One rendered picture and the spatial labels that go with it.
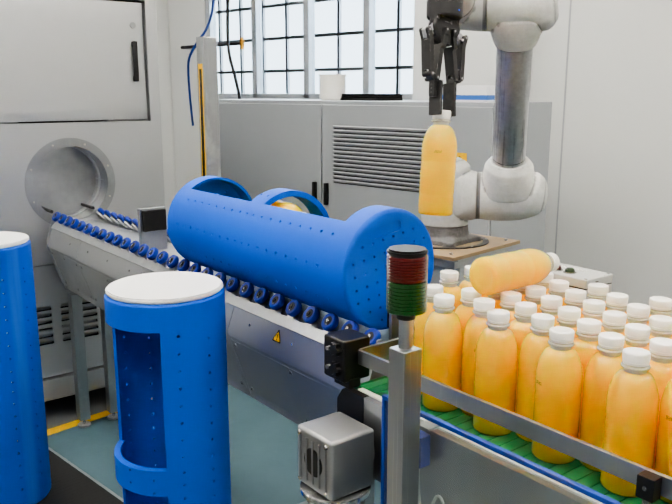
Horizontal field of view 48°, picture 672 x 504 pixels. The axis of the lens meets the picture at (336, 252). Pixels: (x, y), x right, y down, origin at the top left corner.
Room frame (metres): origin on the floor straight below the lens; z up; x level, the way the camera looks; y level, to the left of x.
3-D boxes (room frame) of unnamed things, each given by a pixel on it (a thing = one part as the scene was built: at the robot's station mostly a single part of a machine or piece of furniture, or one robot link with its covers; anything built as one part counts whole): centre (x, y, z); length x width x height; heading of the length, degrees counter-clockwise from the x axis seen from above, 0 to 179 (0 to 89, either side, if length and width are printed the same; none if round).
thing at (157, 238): (2.70, 0.66, 1.00); 0.10 x 0.04 x 0.15; 128
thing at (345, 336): (1.49, -0.03, 0.95); 0.10 x 0.07 x 0.10; 128
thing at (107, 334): (3.30, 1.04, 0.31); 0.06 x 0.06 x 0.63; 38
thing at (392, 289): (1.13, -0.11, 1.18); 0.06 x 0.06 x 0.05
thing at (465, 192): (2.46, -0.37, 1.18); 0.18 x 0.16 x 0.22; 79
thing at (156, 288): (1.77, 0.41, 1.03); 0.28 x 0.28 x 0.01
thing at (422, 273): (1.13, -0.11, 1.23); 0.06 x 0.06 x 0.04
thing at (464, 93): (3.72, -0.64, 1.48); 0.24 x 0.12 x 0.08; 54
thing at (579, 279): (1.67, -0.51, 1.05); 0.20 x 0.10 x 0.10; 38
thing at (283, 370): (2.48, 0.49, 0.79); 2.17 x 0.29 x 0.34; 38
